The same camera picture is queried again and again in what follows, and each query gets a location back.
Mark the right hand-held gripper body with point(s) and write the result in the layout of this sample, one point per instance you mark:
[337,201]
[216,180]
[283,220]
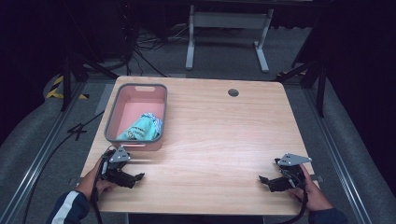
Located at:
[292,160]

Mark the pink basket with grey rim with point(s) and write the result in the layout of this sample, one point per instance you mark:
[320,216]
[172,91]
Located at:
[141,99]

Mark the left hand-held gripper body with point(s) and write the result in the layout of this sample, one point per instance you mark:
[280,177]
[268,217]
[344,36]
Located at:
[120,155]

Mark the aluminium floor rail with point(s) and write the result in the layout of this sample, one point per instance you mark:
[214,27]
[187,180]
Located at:
[339,155]
[34,168]

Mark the yellow black floor tape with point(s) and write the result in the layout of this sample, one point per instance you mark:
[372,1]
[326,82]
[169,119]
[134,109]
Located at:
[53,91]

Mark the black tape cross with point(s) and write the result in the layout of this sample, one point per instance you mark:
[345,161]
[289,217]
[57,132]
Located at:
[77,130]

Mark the grey metal stand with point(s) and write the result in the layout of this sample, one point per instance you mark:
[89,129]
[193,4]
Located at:
[230,20]

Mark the person's right hand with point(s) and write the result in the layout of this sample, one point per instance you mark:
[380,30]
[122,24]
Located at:
[314,197]

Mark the teal cloth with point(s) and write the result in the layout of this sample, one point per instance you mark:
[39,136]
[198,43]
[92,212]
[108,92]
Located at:
[140,130]

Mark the person's left hand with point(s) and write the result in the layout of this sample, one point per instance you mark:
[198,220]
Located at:
[93,179]

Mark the black metal stand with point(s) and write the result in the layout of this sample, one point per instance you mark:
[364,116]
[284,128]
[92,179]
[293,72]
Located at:
[66,84]
[320,90]

